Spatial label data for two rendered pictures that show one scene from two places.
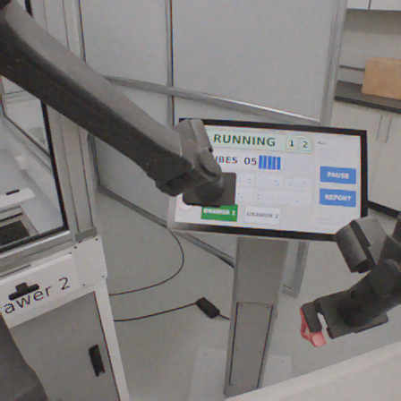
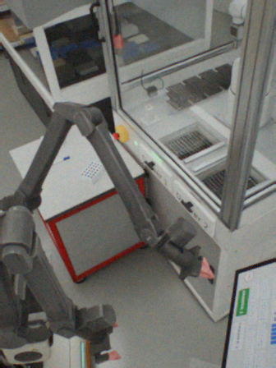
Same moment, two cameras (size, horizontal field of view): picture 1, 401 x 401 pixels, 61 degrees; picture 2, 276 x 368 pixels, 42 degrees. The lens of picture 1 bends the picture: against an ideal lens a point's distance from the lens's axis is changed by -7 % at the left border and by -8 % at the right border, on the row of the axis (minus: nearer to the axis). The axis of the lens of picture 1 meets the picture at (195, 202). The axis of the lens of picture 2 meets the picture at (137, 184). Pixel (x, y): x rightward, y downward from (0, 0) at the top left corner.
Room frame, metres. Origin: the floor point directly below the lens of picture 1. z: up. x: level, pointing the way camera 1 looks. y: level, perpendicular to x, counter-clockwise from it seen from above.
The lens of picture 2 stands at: (0.64, -0.62, 2.14)
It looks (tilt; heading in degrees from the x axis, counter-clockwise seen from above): 47 degrees down; 104
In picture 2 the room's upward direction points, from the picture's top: 7 degrees counter-clockwise
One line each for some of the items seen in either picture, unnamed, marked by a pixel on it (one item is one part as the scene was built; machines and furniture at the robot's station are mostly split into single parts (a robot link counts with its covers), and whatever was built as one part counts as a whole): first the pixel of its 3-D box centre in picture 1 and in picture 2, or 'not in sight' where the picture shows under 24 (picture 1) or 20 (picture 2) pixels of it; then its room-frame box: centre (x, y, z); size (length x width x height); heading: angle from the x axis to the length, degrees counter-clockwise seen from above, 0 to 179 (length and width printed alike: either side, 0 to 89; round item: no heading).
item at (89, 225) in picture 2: not in sight; (85, 204); (-0.06, 0.80, 0.38); 0.62 x 0.58 x 0.76; 129
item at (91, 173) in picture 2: not in sight; (92, 172); (0.08, 0.70, 0.78); 0.12 x 0.08 x 0.04; 70
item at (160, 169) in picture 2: not in sight; (155, 167); (0.43, 0.67, 0.87); 0.29 x 0.02 x 0.11; 129
